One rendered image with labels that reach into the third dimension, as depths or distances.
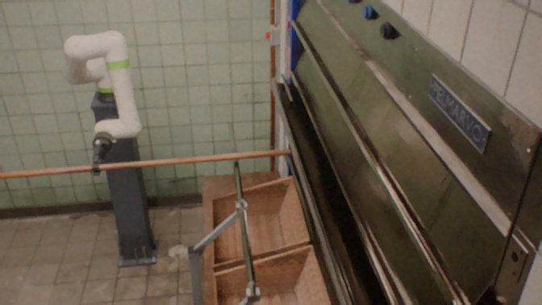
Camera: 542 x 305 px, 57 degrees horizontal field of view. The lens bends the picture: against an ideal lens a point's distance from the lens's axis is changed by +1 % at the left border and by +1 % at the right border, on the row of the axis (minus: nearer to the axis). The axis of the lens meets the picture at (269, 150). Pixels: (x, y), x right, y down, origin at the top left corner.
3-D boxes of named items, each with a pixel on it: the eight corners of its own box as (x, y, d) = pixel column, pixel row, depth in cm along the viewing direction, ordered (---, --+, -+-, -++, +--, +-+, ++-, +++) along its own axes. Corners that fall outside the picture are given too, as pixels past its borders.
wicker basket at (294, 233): (293, 212, 299) (293, 174, 285) (310, 282, 251) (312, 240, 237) (211, 218, 294) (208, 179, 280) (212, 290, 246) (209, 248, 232)
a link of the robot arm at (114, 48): (93, 31, 245) (98, 33, 234) (120, 27, 250) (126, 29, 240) (102, 68, 251) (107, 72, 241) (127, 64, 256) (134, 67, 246)
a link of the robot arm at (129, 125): (108, 68, 253) (104, 72, 243) (131, 64, 254) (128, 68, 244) (122, 135, 266) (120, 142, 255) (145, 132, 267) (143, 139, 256)
